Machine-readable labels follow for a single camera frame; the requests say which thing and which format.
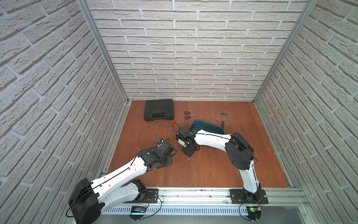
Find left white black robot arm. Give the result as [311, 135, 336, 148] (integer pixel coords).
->
[67, 140, 177, 224]

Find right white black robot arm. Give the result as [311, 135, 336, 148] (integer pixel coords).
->
[176, 128, 261, 201]

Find teal plastic storage box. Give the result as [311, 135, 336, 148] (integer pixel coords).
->
[189, 120, 225, 134]

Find black plastic tool case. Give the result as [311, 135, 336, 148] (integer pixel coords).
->
[144, 99, 174, 121]

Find left controller board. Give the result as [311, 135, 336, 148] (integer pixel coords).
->
[131, 206, 147, 215]

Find right controller board green light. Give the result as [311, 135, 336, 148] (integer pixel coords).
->
[246, 206, 262, 217]

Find black handled scissors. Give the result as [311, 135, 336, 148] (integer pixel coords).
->
[184, 111, 198, 119]

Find hammer with black handle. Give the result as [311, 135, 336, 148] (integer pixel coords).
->
[220, 113, 229, 129]

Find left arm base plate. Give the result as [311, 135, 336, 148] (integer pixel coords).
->
[125, 188, 159, 203]

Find aluminium front rail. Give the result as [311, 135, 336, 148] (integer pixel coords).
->
[94, 184, 309, 211]

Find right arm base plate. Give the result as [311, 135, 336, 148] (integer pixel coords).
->
[229, 189, 269, 204]

